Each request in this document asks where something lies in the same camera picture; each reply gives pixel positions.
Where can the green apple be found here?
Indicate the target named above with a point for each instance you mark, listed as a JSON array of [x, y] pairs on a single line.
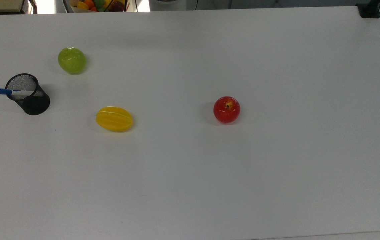
[[72, 60]]

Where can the fruit bowl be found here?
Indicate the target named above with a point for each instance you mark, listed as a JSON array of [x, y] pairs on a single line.
[[96, 4]]

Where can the black camera stand pole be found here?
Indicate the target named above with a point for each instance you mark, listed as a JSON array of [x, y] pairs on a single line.
[[369, 10]]

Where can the yellow starfruit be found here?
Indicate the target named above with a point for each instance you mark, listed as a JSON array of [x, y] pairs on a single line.
[[114, 119]]

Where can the blue-capped white marker pen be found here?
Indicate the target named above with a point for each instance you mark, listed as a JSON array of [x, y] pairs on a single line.
[[5, 91]]

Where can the black mesh pen cup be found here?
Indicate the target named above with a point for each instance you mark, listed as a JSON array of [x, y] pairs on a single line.
[[35, 104]]

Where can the red apple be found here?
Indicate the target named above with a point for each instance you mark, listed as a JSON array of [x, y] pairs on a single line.
[[226, 110]]

